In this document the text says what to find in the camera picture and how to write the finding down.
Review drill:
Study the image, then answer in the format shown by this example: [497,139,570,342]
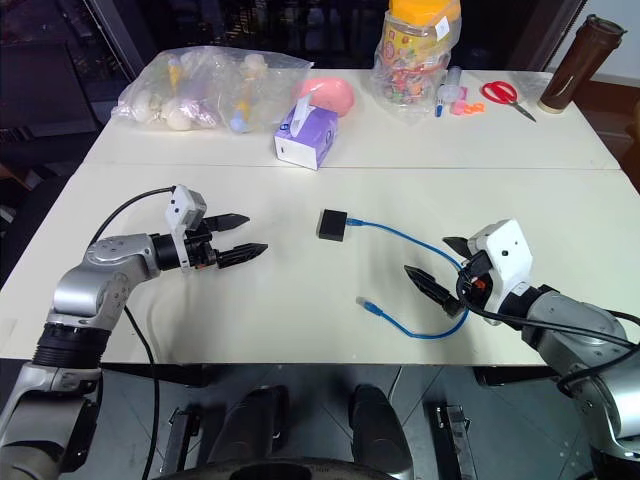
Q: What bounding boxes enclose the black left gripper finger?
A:
[216,242,270,268]
[205,212,251,233]

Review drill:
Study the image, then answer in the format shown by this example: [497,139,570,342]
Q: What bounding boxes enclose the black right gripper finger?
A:
[403,265,465,317]
[442,236,475,262]

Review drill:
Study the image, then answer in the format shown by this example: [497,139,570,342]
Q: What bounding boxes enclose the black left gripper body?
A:
[182,219,222,272]

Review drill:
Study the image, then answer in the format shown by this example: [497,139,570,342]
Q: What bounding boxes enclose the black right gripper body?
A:
[453,248,495,316]

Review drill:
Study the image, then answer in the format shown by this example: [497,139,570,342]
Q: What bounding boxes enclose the black adapter box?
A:
[315,209,349,244]

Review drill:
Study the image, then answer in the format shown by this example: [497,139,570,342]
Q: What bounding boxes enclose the purple white tissue box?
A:
[273,96,343,172]

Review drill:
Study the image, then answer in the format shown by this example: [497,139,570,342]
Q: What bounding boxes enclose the clear plastic bag of toys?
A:
[110,45,316,136]

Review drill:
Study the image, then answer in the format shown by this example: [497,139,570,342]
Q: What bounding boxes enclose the blue capped marker pen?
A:
[433,69,449,119]

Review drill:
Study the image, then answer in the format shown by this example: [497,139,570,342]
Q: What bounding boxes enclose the dark rounded robot leg shape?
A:
[218,383,292,474]
[348,382,415,477]

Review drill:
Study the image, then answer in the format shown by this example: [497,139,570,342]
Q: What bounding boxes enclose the pink rounded soft object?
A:
[291,76,358,119]

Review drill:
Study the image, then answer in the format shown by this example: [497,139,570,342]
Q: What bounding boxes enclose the small clear plastic container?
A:
[439,66,469,102]

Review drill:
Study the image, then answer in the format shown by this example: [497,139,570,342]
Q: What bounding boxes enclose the candy jar with orange lid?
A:
[368,0,463,127]

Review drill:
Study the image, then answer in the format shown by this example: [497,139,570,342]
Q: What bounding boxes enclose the brown thermos bottle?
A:
[537,13,629,115]

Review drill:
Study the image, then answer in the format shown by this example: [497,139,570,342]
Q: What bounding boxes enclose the dark background cabinet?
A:
[0,0,151,151]

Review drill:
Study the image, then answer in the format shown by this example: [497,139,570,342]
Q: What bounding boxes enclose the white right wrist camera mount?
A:
[466,217,536,327]

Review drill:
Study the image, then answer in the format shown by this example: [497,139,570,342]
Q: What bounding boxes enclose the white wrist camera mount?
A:
[466,217,536,327]
[164,184,208,277]

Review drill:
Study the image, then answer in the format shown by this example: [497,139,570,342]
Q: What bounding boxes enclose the blue Ethernet cable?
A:
[347,217,472,342]

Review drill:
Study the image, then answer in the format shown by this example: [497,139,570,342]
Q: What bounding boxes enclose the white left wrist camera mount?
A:
[164,184,208,277]

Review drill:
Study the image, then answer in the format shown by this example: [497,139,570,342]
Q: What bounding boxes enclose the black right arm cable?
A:
[460,287,640,399]

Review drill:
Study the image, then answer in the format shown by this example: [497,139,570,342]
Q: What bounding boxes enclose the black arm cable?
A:
[92,185,177,480]
[460,287,640,399]

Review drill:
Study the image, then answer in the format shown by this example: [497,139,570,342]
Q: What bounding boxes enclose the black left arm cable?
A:
[92,185,177,480]

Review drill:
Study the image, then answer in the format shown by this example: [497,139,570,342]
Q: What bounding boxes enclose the black table frame bracket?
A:
[422,398,475,480]
[158,403,203,477]

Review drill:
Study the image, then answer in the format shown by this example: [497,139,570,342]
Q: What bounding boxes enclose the red handled scissors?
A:
[480,80,538,123]

